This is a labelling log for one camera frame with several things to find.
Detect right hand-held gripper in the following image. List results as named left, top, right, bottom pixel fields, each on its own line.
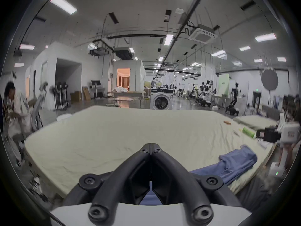
left=256, top=123, right=301, bottom=177

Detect desk with monitor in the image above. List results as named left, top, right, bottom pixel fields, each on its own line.
left=90, top=80, right=105, bottom=99

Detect group of white robots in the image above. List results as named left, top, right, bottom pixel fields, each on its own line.
left=189, top=80, right=218, bottom=108

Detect table with white cloths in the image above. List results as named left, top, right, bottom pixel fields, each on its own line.
left=108, top=86, right=146, bottom=108

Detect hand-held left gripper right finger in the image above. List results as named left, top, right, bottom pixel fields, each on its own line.
left=150, top=143, right=243, bottom=223

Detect person's legs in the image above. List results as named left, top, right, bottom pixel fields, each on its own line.
left=235, top=173, right=279, bottom=212

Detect group of black stands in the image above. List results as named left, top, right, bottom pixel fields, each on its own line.
left=49, top=81, right=69, bottom=110

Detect pale green cylindrical bottle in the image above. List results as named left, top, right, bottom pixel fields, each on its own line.
left=242, top=127, right=257, bottom=139

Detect white washing machine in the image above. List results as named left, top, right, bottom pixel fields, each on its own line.
left=150, top=88, right=174, bottom=110

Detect round grey reflector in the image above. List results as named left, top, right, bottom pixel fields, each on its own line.
left=261, top=67, right=279, bottom=90

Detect brown cartons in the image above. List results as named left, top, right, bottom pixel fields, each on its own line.
left=70, top=86, right=91, bottom=102

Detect black wheeled robot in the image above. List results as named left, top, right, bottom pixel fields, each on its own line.
left=225, top=82, right=241, bottom=116

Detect bed with pale green sheet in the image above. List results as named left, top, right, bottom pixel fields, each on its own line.
left=25, top=105, right=280, bottom=198

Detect blue garment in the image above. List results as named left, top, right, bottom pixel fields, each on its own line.
left=141, top=145, right=258, bottom=206

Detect person's right hand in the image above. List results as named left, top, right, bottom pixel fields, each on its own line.
left=286, top=141, right=301, bottom=170

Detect bed with grey headboard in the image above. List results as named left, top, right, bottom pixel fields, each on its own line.
left=233, top=105, right=283, bottom=132

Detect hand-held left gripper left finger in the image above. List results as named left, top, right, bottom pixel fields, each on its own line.
left=62, top=143, right=151, bottom=224

